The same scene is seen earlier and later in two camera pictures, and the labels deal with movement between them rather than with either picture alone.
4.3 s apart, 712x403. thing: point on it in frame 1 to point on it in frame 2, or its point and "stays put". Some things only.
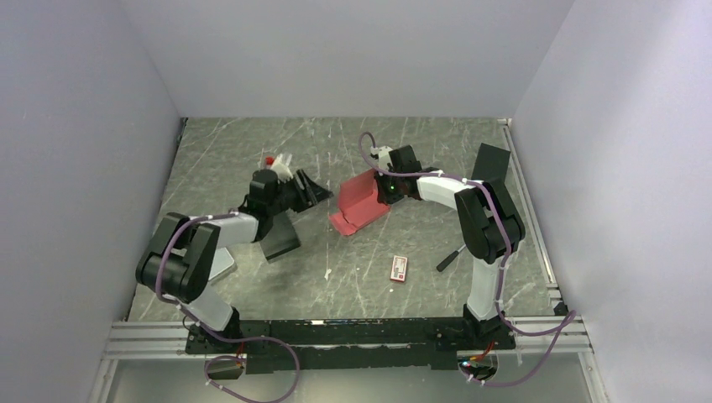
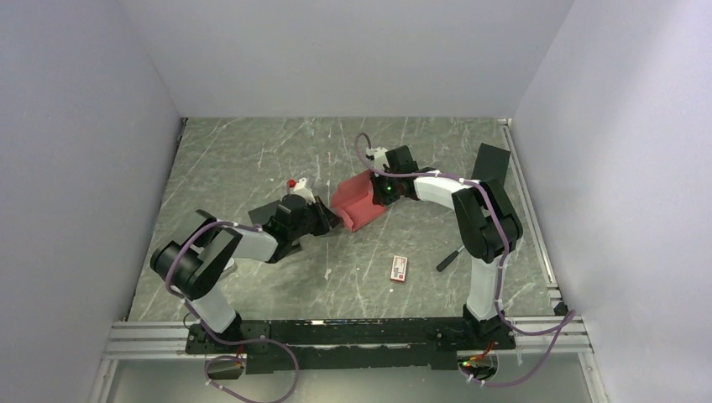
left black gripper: x=312 y=193 to x=325 y=222
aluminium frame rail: x=148 y=340 stays put
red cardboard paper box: x=358 y=205 stays put
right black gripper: x=384 y=196 stays put
